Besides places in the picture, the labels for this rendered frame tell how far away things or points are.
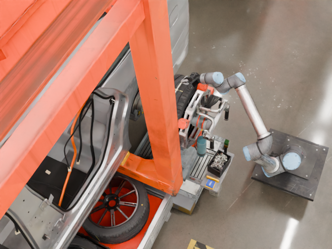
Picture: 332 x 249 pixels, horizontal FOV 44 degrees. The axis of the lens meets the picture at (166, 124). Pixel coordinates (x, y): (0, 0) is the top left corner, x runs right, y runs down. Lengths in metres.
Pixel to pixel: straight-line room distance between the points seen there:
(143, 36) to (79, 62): 0.49
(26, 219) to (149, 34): 1.43
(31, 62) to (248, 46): 4.30
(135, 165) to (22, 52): 2.46
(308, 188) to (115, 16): 2.80
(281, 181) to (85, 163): 1.84
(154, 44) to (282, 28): 3.78
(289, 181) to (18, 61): 3.16
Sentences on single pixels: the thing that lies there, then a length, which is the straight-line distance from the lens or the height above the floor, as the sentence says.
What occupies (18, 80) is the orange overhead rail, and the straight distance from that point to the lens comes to 1.32.
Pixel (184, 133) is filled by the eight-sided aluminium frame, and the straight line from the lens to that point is 3.46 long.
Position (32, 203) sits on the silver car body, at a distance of 2.75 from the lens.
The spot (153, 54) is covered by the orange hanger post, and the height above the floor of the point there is 2.38.
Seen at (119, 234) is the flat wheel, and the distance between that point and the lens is 3.66.
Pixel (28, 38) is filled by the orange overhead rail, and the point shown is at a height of 3.03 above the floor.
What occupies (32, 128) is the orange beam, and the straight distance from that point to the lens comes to 1.53.
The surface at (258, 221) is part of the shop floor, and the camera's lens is 4.20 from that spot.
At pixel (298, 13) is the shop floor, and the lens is 5.95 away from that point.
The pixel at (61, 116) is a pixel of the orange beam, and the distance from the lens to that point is 1.57.
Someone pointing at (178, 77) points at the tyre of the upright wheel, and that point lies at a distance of 3.62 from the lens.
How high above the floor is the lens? 3.93
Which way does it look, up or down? 57 degrees down
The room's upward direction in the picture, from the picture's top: 8 degrees counter-clockwise
